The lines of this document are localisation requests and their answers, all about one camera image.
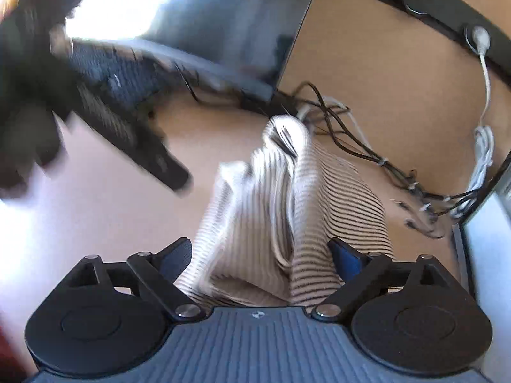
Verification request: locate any beige striped knit garment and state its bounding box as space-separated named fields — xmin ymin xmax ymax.
xmin=176 ymin=116 xmax=393 ymax=308

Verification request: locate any black mechanical keyboard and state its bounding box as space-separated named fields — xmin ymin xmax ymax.
xmin=68 ymin=42 xmax=173 ymax=117

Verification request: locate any black curved monitor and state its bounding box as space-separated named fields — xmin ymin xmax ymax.
xmin=66 ymin=0 xmax=312 ymax=101

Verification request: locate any black cable bundle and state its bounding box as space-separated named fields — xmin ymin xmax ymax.
xmin=171 ymin=59 xmax=480 ymax=241

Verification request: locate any white power cable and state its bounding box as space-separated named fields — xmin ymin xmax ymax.
xmin=450 ymin=25 xmax=496 ymax=221

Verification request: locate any black wall power strip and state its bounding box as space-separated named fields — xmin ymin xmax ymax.
xmin=380 ymin=0 xmax=510 ymax=82

